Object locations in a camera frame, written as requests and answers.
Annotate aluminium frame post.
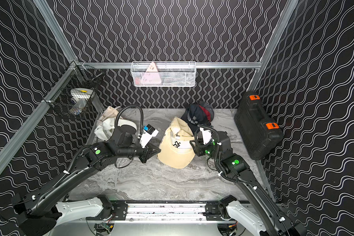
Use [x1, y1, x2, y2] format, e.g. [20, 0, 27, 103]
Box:
[33, 0, 78, 63]
[247, 0, 299, 91]

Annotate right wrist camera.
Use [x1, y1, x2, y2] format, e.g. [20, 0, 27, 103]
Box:
[200, 127, 212, 145]

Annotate aluminium left side rail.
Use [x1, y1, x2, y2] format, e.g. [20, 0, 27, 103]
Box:
[0, 62, 77, 175]

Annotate black wire basket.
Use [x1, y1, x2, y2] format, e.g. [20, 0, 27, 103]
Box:
[43, 65, 104, 120]

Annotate black tool case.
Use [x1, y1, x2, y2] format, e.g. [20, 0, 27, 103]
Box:
[234, 91, 284, 160]

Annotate aluminium frame post left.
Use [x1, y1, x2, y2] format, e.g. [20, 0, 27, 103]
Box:
[33, 0, 78, 63]

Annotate aluminium frame post right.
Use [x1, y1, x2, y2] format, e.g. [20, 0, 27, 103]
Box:
[247, 0, 299, 91]

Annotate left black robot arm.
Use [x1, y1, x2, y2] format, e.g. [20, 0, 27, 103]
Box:
[11, 105, 161, 236]

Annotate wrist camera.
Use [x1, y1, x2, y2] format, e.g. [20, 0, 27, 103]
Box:
[140, 124, 159, 148]
[200, 127, 212, 145]

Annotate dark navy cap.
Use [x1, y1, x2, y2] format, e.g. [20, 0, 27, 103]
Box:
[181, 103, 211, 133]

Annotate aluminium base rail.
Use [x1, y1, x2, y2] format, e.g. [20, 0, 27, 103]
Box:
[86, 200, 235, 223]

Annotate cream cap with text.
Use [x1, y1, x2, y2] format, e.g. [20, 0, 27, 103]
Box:
[99, 106, 121, 122]

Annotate aluminium back crossbar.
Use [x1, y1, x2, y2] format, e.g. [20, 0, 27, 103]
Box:
[76, 62, 262, 69]

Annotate grey and red cap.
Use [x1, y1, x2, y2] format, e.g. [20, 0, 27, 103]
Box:
[198, 101, 214, 122]

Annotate pink triangle card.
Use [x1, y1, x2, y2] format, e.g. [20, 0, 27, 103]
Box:
[140, 62, 162, 86]

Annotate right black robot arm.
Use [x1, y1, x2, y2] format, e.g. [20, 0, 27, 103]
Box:
[190, 125, 307, 236]

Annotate white cap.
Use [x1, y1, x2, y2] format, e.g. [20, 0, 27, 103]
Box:
[94, 118, 137, 141]

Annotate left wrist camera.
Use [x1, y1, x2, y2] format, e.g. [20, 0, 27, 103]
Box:
[140, 124, 159, 148]

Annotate tan cap with logo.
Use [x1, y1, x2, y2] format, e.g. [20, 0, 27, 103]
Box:
[157, 117, 195, 169]

